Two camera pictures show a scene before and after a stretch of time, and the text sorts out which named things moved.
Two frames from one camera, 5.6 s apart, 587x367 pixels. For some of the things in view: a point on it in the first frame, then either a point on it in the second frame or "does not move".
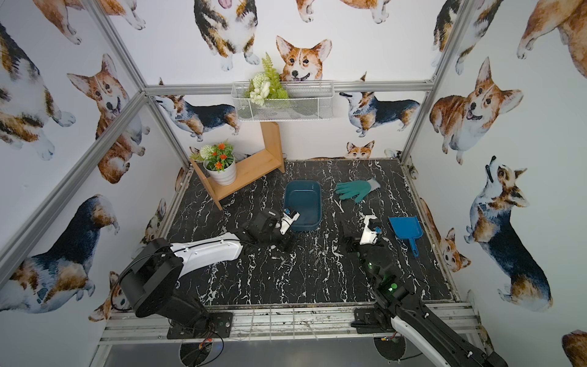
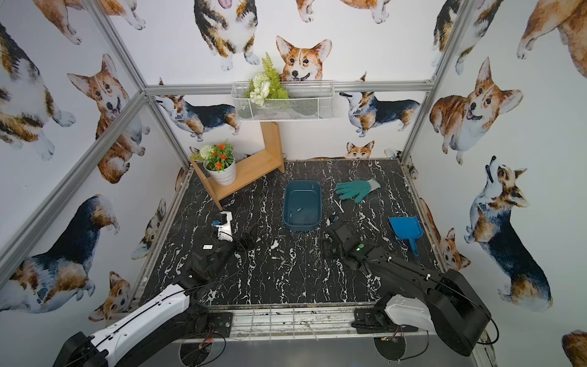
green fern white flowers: x=265 y=83 does not move
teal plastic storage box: x=306 y=198 does not move
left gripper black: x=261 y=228 -> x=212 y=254
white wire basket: x=307 y=101 does not move
